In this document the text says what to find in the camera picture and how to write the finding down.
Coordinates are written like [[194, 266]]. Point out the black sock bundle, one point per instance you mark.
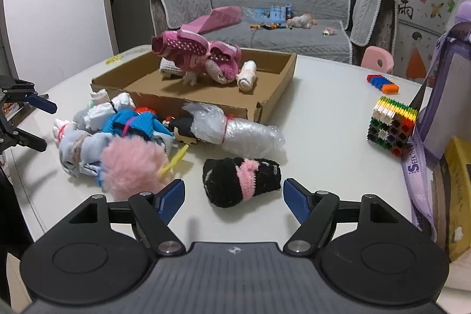
[[224, 185]]

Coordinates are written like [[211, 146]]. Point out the small colourful block strip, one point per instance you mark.
[[384, 84]]

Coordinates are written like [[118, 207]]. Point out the white desktop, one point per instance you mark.
[[331, 159]]

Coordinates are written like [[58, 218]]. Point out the clear blue toy bag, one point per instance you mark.
[[257, 14]]

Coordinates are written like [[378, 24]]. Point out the fridge with flower stickers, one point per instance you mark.
[[415, 41]]

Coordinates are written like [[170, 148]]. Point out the white plush toy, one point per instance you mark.
[[301, 21]]

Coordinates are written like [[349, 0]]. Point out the blue knit bundle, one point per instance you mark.
[[140, 124]]

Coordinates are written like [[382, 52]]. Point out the small plush toy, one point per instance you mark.
[[329, 31]]

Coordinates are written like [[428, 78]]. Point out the grey sock bundle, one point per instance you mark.
[[81, 119]]

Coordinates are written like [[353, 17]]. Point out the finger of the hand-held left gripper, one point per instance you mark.
[[42, 103], [31, 142]]

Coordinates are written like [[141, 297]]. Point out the blue toy castle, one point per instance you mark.
[[279, 14]]

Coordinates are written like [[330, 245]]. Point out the white and green sock bundle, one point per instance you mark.
[[97, 97]]

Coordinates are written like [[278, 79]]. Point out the bubble wrap bundle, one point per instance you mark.
[[250, 135]]

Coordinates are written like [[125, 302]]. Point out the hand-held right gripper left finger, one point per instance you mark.
[[171, 200]]

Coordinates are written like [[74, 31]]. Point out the colourful block cube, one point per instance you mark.
[[392, 126]]

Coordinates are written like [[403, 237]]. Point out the yellow pipe cleaner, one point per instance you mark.
[[176, 157]]

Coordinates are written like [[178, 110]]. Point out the light blue sock bundle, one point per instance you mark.
[[75, 152]]

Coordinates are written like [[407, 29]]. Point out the purple water bottle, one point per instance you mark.
[[452, 86]]

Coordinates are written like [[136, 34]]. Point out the grey sofa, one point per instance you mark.
[[294, 38]]

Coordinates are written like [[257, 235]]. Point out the pink fluffy ball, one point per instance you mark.
[[128, 167]]

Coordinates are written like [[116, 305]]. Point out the shallow cardboard box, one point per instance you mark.
[[270, 82]]

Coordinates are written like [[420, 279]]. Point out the orange and black toy gun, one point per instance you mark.
[[268, 26]]

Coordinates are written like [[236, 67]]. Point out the yellow gold box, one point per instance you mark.
[[456, 189]]

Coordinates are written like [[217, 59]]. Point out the black toy figure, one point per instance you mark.
[[182, 130]]

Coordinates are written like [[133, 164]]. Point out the pink dotted sock bundle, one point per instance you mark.
[[191, 49]]

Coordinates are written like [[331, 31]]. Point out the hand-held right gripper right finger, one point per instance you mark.
[[297, 201]]

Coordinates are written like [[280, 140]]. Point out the orange mesh bundle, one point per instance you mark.
[[145, 110]]

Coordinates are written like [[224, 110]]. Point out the white rolled sock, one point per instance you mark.
[[245, 76]]

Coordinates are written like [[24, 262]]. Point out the pink plastic chair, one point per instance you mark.
[[375, 58]]

